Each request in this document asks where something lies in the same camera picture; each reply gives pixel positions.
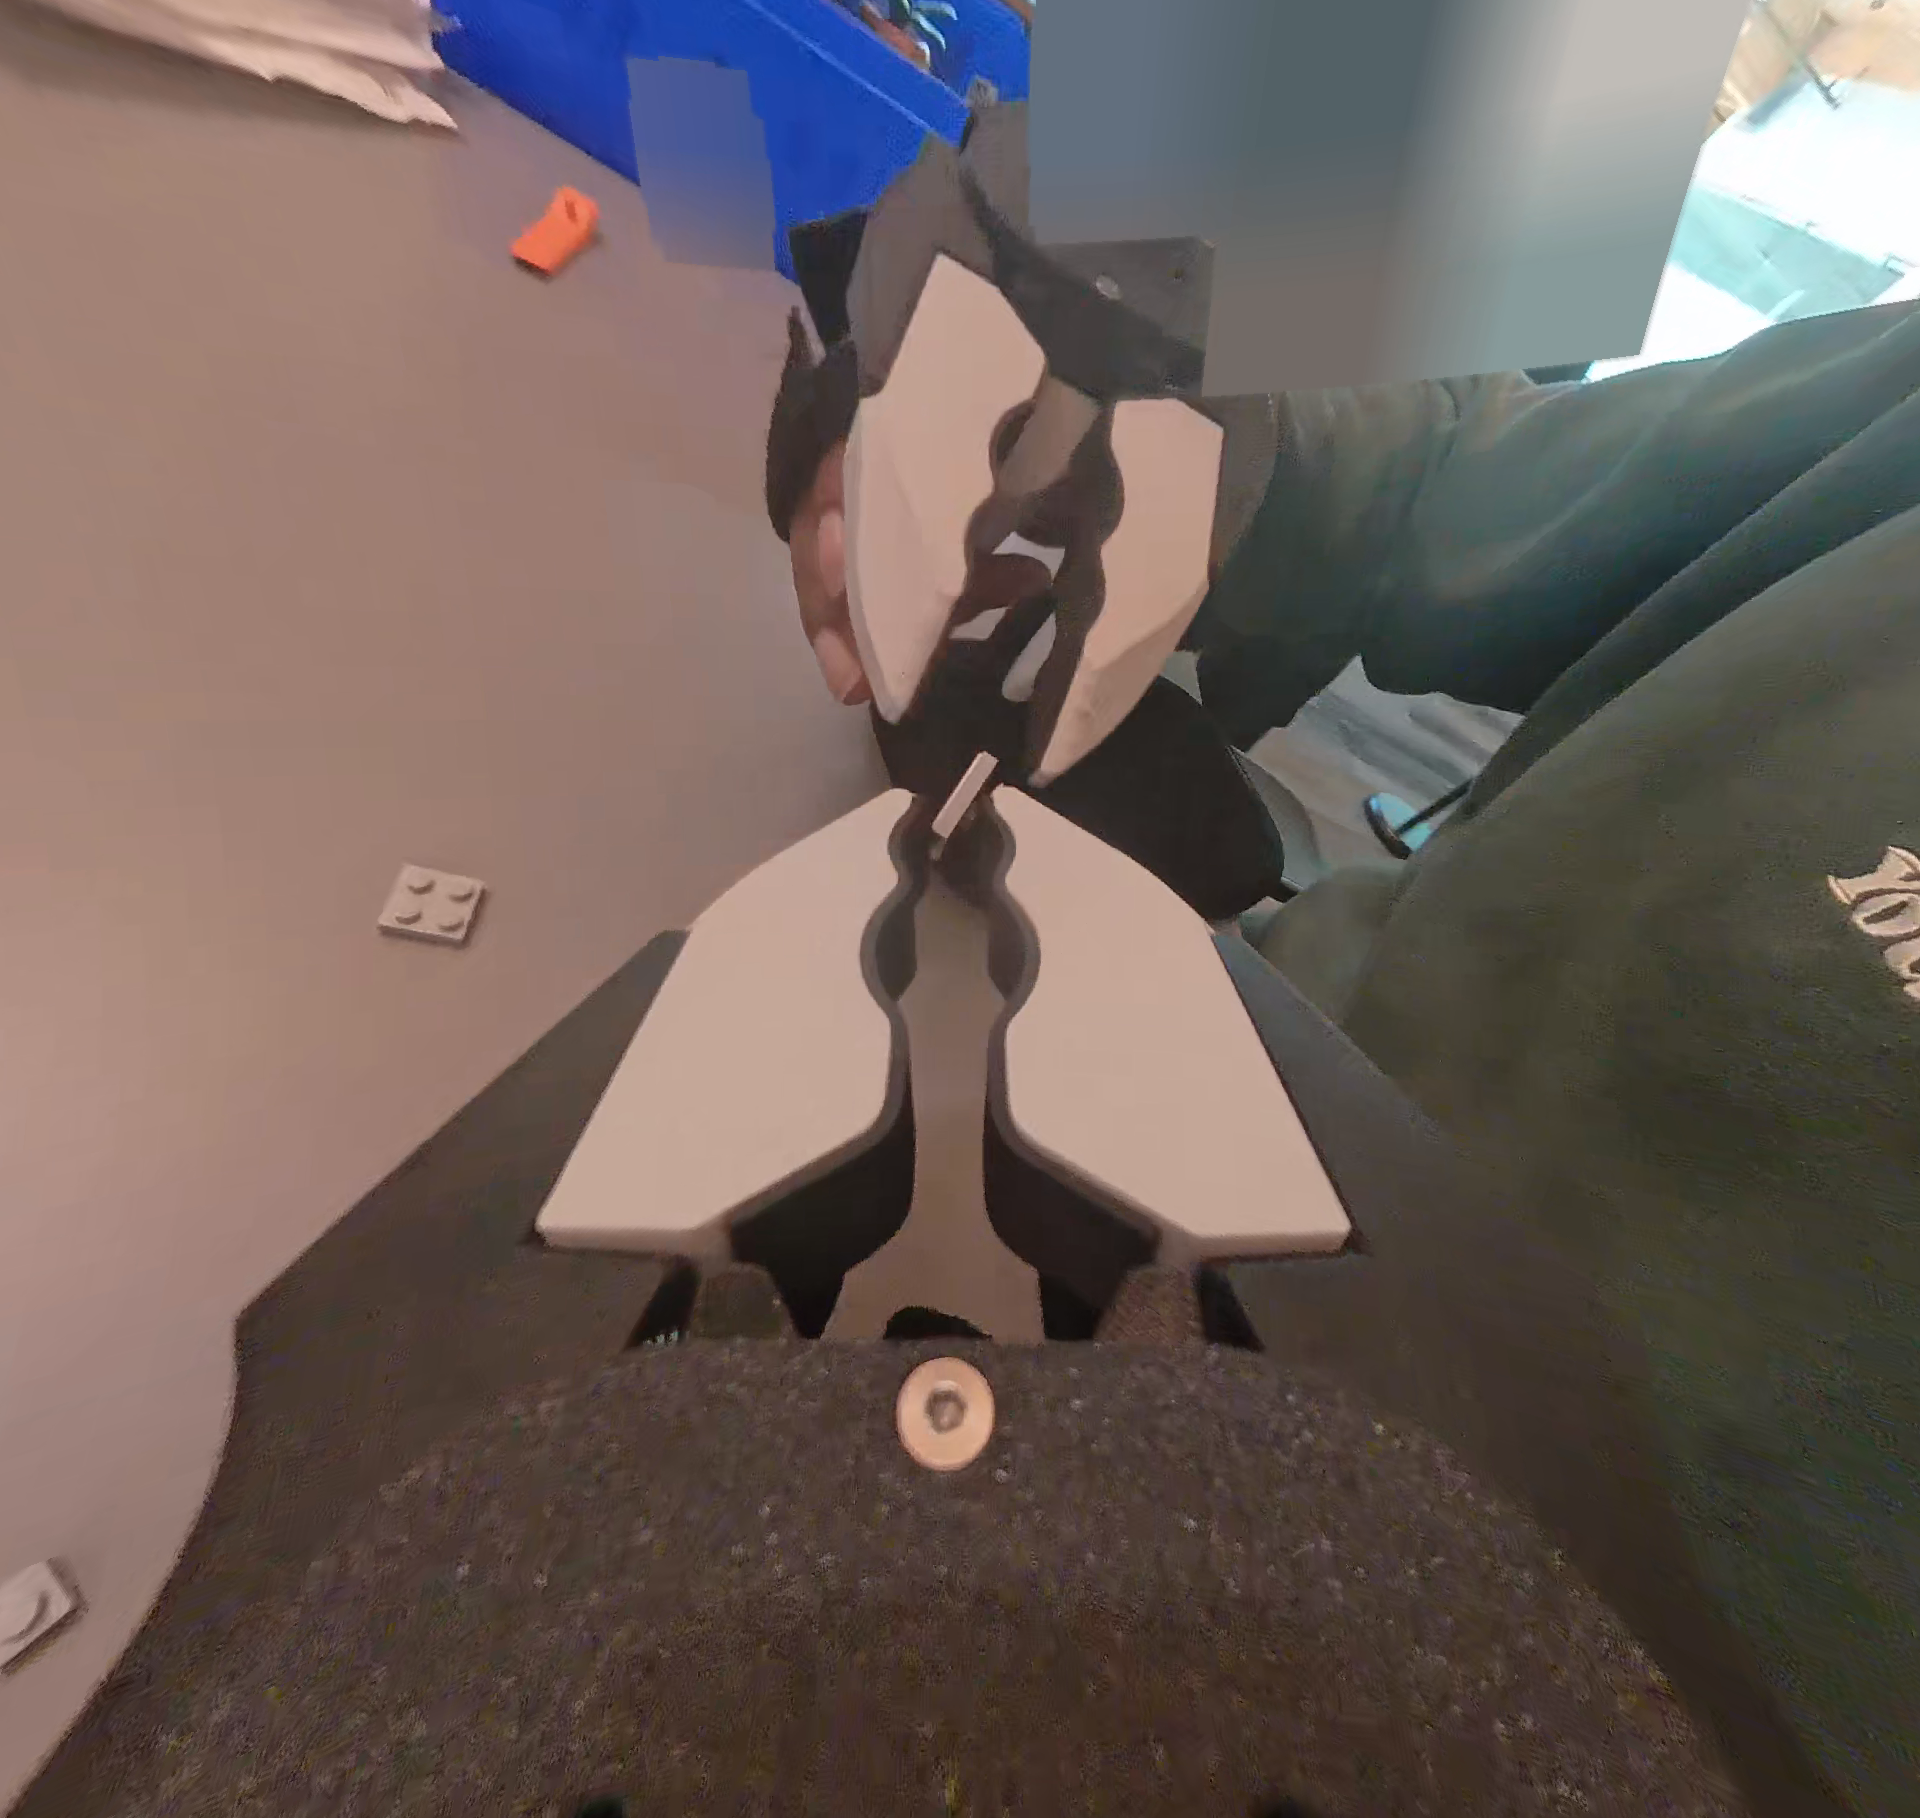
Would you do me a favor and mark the person's right hand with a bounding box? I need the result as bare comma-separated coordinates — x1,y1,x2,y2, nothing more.
769,310,880,710

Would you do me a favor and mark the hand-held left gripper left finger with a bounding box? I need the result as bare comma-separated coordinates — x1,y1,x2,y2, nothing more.
535,787,920,1250

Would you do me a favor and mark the orange brick separator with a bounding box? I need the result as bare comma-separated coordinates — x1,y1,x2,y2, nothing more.
509,188,602,274

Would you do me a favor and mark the blue plastic bin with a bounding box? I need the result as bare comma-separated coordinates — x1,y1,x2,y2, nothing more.
420,0,1036,260

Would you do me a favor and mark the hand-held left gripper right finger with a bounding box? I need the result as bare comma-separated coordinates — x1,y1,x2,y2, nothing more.
983,787,1354,1256

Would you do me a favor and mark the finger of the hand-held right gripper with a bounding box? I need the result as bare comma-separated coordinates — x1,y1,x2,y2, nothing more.
1028,397,1224,789
840,252,1051,722

